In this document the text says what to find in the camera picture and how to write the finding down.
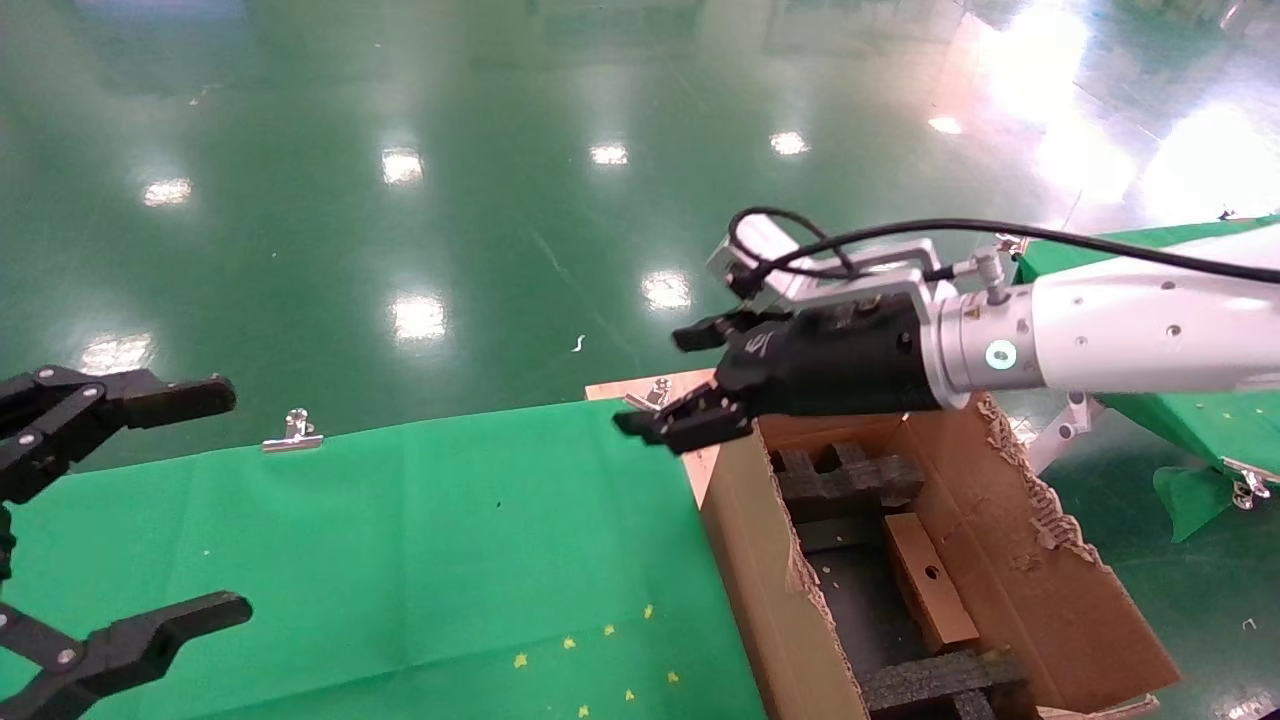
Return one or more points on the white tubular table frame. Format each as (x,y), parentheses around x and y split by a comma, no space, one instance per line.
(1062,432)

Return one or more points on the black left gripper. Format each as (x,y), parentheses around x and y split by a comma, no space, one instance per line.
(5,545)

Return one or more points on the small cardboard box with hole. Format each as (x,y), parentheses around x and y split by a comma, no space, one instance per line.
(925,590)

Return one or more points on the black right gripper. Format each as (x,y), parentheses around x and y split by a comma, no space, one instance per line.
(840,365)

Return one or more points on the silver camera mount bracket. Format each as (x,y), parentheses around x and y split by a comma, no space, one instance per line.
(880,285)

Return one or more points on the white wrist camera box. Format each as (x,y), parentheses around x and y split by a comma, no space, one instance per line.
(765,240)

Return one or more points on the large open cardboard carton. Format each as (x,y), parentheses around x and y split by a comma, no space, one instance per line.
(1080,620)

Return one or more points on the silver binder clip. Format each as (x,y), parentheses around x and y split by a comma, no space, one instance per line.
(295,437)
(1012,243)
(1248,487)
(658,392)

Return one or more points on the green tablecloth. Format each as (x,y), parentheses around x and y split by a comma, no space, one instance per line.
(350,550)
(1200,420)

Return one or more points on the dark grey carton liner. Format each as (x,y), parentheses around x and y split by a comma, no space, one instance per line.
(860,610)

